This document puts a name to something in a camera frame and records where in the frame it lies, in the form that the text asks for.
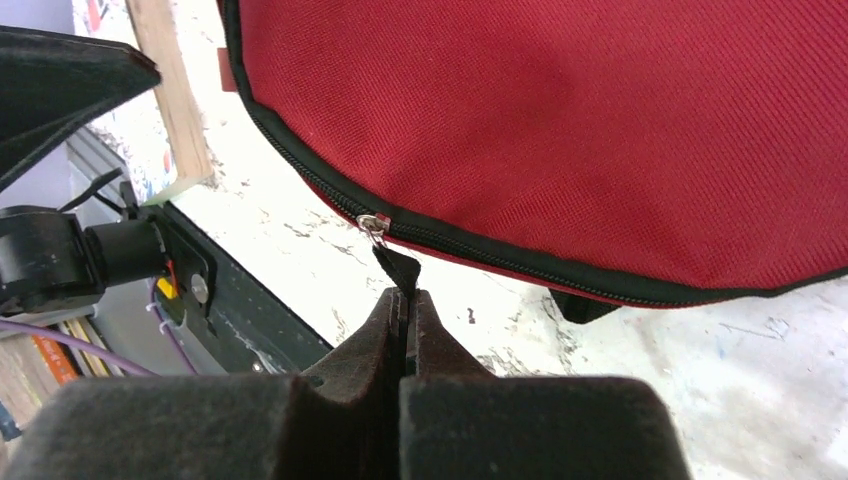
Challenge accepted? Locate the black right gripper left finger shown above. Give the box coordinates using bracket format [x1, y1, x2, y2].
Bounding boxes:
[6, 289, 406, 479]

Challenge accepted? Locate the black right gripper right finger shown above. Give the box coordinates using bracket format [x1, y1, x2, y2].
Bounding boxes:
[399, 291, 690, 479]

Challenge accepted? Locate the red backpack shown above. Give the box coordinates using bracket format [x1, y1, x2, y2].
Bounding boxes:
[218, 1, 847, 323]

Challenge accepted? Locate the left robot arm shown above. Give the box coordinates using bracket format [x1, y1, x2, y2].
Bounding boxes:
[1, 26, 215, 318]

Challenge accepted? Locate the floral cover book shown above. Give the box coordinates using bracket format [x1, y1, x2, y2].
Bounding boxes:
[71, 0, 213, 204]

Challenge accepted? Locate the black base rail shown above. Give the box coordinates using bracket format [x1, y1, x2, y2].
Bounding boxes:
[139, 204, 331, 373]

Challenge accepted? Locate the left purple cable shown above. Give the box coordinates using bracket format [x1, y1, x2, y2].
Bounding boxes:
[0, 278, 200, 379]

